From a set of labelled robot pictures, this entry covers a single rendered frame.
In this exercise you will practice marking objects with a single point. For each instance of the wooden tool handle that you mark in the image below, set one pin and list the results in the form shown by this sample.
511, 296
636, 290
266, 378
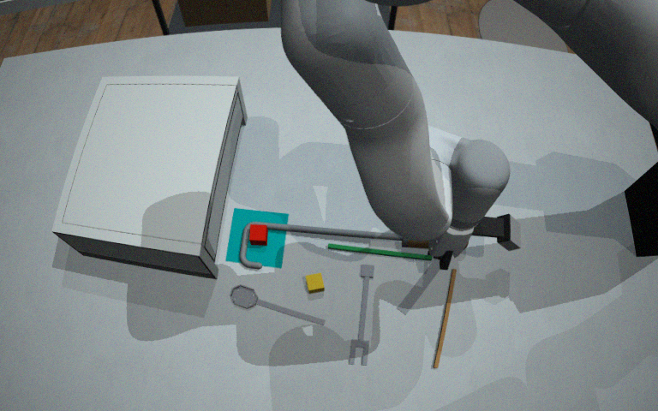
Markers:
322, 231

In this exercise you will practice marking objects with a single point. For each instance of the red block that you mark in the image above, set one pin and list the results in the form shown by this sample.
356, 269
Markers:
258, 234

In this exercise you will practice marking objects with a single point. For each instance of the grey spoon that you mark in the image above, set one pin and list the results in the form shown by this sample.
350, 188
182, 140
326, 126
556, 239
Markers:
244, 296

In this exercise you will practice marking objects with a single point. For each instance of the grey combination wrench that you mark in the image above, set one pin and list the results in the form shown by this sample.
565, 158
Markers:
367, 272

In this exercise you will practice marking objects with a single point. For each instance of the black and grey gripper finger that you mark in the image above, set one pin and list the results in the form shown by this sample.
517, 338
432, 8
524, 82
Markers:
445, 260

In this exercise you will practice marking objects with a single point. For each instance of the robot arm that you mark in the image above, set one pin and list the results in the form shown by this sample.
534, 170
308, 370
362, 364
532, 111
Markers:
345, 53

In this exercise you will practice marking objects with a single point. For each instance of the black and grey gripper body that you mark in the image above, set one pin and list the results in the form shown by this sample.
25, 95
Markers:
453, 240

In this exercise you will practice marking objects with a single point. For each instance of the teal square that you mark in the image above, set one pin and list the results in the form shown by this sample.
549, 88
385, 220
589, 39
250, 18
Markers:
270, 255

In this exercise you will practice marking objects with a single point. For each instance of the yellow block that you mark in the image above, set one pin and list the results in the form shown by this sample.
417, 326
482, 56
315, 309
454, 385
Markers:
315, 283

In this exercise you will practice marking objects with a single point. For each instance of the tan thin rod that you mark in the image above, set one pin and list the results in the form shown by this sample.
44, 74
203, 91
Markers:
445, 319

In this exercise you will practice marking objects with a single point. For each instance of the long green bar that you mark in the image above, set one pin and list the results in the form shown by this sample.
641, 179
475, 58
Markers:
379, 252

